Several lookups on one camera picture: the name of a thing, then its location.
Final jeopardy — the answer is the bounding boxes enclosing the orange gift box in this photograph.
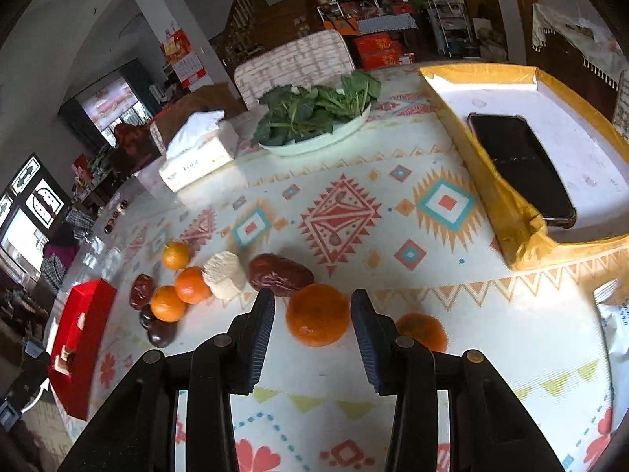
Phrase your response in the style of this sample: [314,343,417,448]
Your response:
[354,33,406,56]
[360,52,416,70]

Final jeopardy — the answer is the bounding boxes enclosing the patterned tablecloth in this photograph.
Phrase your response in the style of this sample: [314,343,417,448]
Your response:
[44,64,629,472]

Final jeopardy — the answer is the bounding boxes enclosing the black patterned door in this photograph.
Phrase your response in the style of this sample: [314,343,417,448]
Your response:
[0,152,70,276]

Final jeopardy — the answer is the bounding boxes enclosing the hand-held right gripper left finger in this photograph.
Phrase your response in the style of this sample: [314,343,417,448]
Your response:
[56,288,277,472]

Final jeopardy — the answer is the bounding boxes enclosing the white round cake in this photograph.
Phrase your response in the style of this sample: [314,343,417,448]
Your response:
[202,251,247,300]

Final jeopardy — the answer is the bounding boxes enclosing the white snack packet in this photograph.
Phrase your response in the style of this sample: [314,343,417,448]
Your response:
[593,279,629,404]

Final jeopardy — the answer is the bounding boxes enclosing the green leafy vegetables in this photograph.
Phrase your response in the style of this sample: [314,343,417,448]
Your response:
[252,70,383,147]

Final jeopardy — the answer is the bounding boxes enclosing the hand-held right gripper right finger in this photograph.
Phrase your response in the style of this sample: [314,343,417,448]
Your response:
[350,288,566,472]

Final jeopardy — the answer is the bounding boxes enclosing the brick pattern covered chair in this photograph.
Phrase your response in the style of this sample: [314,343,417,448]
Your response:
[233,28,356,109]

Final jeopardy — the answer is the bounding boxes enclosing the small red date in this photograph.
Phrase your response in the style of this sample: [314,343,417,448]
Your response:
[129,274,155,310]

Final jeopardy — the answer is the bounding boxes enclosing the side table with lace cloth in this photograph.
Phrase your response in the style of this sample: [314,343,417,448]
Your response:
[532,0,629,89]

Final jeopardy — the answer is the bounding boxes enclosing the red wall calendar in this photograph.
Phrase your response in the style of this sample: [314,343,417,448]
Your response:
[160,24,207,90]

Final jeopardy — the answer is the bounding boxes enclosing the wooden staircase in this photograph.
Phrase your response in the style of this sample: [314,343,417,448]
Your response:
[223,0,305,60]

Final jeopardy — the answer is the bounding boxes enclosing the brown covered chair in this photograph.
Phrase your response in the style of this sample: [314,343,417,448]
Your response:
[149,83,246,155]

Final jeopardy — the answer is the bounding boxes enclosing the white oval plate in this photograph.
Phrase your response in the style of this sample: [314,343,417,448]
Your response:
[258,101,372,157]

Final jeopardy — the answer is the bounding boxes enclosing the large tangerine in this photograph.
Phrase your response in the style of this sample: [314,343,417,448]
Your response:
[286,283,351,348]

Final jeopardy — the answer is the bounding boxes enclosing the red box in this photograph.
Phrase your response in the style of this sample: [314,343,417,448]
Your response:
[48,278,118,421]

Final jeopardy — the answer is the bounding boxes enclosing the window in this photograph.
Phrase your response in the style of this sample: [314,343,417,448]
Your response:
[81,76,141,131]

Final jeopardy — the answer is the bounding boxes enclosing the yellow gift box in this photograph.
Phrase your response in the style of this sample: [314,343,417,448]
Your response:
[419,63,629,272]

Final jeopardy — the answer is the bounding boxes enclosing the white tissue pack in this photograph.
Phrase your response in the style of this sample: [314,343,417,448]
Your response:
[158,111,238,192]

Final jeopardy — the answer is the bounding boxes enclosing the large red date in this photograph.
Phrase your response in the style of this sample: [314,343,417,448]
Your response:
[248,253,315,298]

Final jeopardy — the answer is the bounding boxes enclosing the metal rack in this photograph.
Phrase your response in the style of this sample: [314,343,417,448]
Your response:
[427,0,480,57]

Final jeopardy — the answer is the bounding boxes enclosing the black smartphone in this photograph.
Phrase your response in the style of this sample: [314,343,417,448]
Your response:
[467,112,577,228]

